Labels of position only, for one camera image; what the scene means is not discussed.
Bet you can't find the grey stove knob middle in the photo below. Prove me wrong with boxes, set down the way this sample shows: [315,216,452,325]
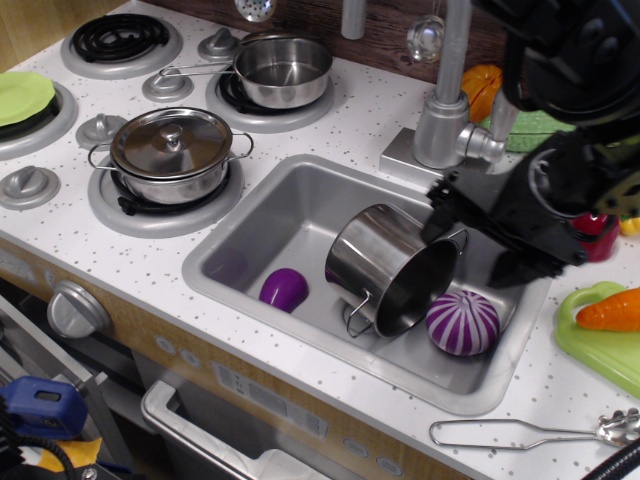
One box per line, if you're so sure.
[75,113,127,151]

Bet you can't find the grey oven dial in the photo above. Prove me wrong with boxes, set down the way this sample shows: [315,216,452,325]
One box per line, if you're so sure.
[47,280,111,339]

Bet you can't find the purple toy eggplant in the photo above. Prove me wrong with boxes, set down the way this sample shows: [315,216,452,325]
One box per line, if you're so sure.
[259,268,310,313]

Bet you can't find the green plate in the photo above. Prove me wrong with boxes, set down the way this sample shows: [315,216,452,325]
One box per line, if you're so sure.
[1,72,55,127]

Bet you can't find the lidded steel pot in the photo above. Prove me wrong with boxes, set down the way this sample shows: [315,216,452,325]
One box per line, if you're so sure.
[88,107,254,205]

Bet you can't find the black coil burner back left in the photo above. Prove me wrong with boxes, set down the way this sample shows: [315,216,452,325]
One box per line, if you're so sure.
[71,14,170,63]

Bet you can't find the steel wire-handled spoon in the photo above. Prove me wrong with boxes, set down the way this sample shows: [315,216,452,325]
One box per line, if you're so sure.
[428,408,639,451]

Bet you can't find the purple white striped onion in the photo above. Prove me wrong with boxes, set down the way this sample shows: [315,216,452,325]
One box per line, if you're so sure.
[425,290,501,357]

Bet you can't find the green cutting board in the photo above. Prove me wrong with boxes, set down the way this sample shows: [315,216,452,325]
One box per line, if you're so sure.
[554,281,639,398]

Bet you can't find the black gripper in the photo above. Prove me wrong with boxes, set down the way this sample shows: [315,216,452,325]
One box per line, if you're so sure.
[421,134,587,289]

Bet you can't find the green toy gourd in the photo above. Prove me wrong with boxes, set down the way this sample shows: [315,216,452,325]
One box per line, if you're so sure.
[506,111,575,153]

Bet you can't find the hanging slotted spoon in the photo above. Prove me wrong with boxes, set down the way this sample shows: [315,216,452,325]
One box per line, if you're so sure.
[234,0,278,23]

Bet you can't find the steel saucepan with handle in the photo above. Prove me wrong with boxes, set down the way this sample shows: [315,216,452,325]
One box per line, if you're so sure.
[159,37,333,110]

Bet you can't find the orange toy carrot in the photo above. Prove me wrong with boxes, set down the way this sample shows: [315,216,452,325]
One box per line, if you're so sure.
[576,288,639,333]

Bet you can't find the grey stove knob centre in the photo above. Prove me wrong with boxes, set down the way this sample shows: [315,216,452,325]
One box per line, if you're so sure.
[142,68,194,103]

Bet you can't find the red toy pepper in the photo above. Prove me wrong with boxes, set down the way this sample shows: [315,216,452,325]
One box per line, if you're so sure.
[571,213,620,263]

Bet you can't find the orange toy pumpkin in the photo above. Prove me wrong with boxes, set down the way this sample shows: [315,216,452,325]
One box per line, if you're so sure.
[462,64,503,111]

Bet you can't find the oven door handle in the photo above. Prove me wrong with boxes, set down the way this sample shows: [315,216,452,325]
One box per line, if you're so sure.
[141,380,326,480]

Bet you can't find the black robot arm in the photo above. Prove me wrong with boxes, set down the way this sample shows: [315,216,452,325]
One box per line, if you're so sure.
[413,1,639,288]

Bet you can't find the blue clamp tool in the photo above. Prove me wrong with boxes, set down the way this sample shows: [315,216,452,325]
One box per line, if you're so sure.
[1,376,88,440]

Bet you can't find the yellow tape piece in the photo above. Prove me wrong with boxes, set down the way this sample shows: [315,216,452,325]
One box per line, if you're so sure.
[37,437,103,473]

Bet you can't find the hanging clear ladle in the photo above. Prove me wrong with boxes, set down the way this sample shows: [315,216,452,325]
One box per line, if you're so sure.
[406,14,445,63]

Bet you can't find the yellow toy pepper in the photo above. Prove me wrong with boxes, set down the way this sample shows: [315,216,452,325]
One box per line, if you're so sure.
[620,215,640,237]

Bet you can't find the grey toy faucet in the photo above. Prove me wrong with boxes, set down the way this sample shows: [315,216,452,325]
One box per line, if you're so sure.
[379,1,519,184]

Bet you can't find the grey stove knob front left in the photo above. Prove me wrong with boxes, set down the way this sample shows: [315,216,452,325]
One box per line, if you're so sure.
[1,166,61,210]

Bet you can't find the grey stove knob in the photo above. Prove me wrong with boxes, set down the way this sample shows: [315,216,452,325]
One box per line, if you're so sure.
[1,166,61,210]
[75,113,127,151]
[142,68,194,103]
[197,27,240,62]

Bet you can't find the grey sink basin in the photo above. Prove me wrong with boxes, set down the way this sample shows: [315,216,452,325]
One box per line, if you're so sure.
[183,155,549,416]

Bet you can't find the grey stove knob back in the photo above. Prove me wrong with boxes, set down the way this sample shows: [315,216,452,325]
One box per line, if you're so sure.
[197,27,240,62]

